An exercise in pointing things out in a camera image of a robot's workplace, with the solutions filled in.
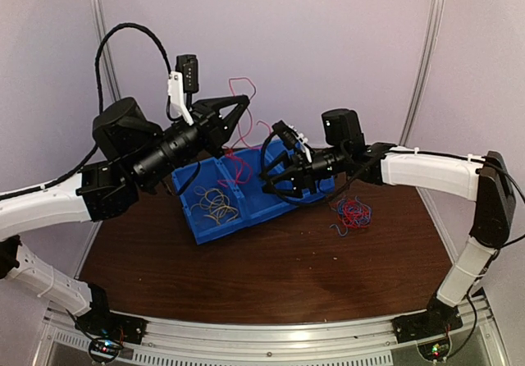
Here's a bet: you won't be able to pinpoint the right black sleeved cable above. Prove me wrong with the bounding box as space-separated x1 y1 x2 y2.
260 131 370 207

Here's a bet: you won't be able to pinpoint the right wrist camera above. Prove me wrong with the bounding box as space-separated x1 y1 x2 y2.
272 121 312 162

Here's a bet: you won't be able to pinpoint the red blue cables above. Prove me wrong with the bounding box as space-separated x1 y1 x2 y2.
328 195 374 238

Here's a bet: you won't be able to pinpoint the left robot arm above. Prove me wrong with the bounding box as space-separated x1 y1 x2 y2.
1 95 250 336

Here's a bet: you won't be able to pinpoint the left aluminium frame post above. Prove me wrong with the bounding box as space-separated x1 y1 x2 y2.
89 0 121 101

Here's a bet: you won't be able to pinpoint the red cable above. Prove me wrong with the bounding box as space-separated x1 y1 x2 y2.
219 76 272 189

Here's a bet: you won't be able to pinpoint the black sleeved cable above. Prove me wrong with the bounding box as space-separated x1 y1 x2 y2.
0 21 173 203
260 131 370 207

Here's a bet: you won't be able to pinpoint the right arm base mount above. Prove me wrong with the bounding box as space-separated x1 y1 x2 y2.
392 310 463 364

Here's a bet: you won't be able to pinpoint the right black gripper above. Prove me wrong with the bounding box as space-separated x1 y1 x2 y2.
258 144 349 199

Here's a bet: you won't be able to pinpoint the aluminium front rail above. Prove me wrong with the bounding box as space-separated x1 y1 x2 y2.
32 295 505 366

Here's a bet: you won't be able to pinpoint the left black sleeved cable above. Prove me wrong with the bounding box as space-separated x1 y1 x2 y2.
0 21 173 203

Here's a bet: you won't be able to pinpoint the yellow cable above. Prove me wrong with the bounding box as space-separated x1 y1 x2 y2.
189 185 240 226
200 193 240 224

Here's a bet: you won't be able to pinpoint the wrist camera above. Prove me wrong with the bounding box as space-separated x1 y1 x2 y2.
166 54 199 126
272 121 312 162

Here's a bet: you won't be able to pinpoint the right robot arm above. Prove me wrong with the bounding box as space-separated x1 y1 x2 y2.
260 108 522 335

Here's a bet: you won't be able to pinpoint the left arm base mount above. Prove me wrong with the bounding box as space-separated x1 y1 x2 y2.
73 314 147 364

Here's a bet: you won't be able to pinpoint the right aluminium frame post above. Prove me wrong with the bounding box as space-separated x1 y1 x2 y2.
395 0 448 149

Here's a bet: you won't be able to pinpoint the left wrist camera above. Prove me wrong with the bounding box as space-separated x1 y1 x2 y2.
166 54 199 126

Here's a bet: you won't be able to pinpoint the blue three-compartment bin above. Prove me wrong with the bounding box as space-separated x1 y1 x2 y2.
171 135 336 246

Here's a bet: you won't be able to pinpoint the aluminium frame post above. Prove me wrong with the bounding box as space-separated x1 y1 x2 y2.
395 0 448 149
89 0 121 101

